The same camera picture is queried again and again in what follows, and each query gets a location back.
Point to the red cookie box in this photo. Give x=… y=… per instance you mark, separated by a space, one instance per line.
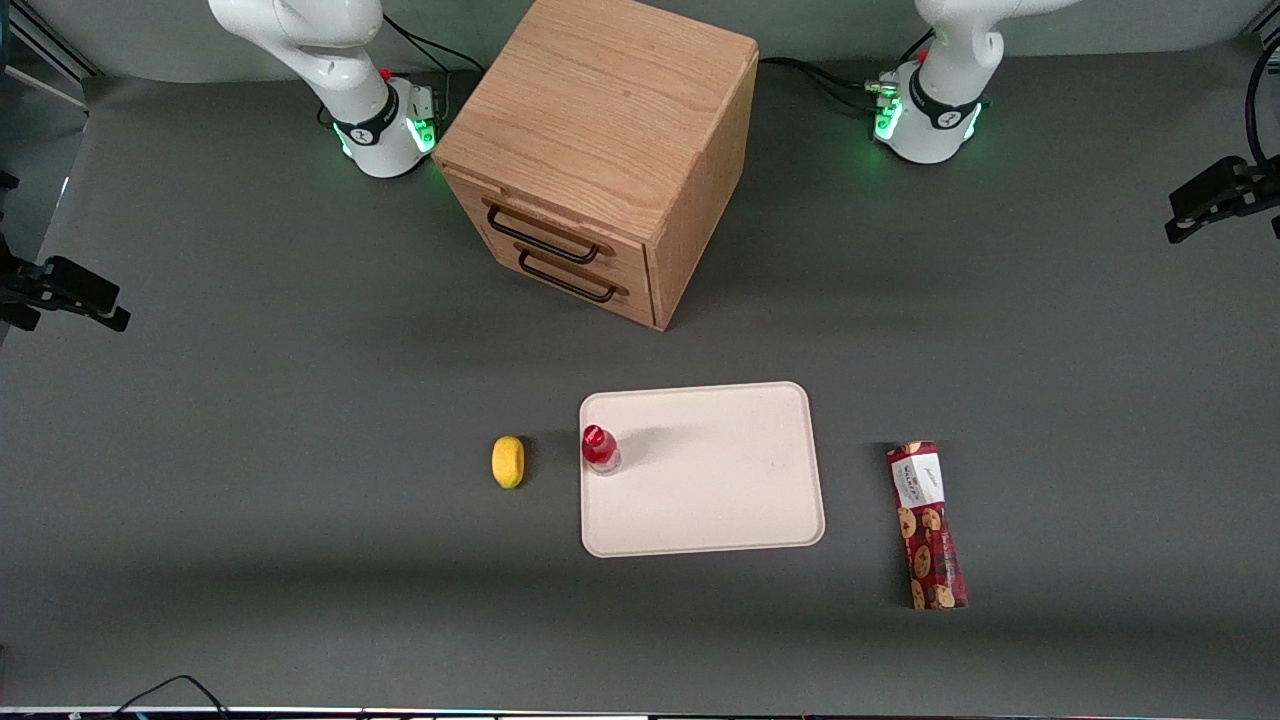
x=930 y=540

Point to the cream plastic tray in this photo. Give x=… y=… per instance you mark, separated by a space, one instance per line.
x=720 y=470

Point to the small red-capped bottle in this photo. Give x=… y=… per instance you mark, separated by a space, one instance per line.
x=598 y=447

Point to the yellow lemon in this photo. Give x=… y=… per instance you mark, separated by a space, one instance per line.
x=508 y=462

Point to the wooden two-drawer cabinet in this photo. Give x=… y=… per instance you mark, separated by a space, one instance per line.
x=600 y=110

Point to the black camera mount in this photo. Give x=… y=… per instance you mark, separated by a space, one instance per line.
x=1215 y=195
x=70 y=285

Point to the aluminium frame rail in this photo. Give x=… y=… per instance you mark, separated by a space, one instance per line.
x=45 y=50

